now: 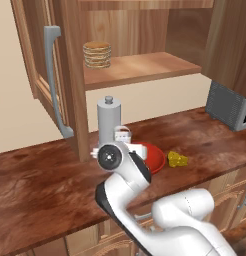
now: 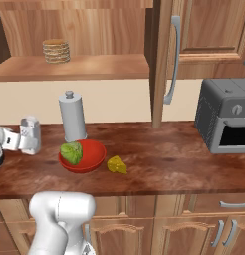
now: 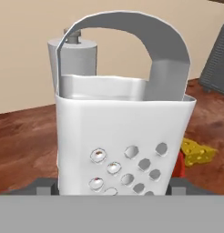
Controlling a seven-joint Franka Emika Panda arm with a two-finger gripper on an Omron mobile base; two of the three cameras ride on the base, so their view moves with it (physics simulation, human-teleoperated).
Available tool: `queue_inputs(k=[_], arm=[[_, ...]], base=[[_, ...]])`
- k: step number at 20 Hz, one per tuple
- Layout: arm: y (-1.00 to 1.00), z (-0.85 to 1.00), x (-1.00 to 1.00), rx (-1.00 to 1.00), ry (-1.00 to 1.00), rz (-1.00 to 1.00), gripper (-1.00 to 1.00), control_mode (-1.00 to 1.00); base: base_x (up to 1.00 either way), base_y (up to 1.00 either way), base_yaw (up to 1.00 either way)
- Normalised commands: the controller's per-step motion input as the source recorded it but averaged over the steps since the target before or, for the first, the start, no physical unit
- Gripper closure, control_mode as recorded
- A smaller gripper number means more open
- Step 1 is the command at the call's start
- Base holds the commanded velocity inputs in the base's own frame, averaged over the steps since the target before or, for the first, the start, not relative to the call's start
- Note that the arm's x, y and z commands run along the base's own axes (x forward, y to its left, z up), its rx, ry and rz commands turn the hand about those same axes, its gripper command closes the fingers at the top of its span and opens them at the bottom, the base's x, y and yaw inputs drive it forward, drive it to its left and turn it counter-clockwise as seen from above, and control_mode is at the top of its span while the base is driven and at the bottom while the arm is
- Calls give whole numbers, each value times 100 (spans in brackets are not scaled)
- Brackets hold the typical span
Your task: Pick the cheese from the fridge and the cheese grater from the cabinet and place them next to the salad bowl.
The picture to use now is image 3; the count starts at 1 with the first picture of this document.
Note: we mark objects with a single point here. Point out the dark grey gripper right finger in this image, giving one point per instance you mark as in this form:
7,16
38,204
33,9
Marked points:
183,187

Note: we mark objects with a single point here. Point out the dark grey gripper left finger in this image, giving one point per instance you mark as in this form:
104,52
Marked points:
41,188

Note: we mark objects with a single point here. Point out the white box cheese grater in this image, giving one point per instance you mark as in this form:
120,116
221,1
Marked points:
117,127

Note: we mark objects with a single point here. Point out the yellow cheese wedge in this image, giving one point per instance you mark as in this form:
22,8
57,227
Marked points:
197,152

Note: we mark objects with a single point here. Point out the dark grey box grater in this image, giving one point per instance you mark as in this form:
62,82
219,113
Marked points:
216,63

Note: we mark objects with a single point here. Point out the red round object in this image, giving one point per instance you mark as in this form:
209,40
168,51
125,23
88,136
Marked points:
178,167

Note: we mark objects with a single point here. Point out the grey cylindrical grinder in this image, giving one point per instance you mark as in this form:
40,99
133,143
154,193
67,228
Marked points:
78,57

